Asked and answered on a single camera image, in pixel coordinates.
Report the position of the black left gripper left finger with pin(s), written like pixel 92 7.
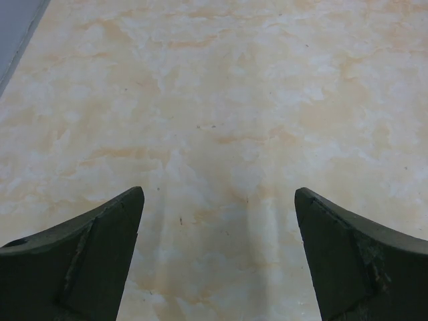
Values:
pixel 75 270

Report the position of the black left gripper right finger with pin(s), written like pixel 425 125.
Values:
pixel 360 269

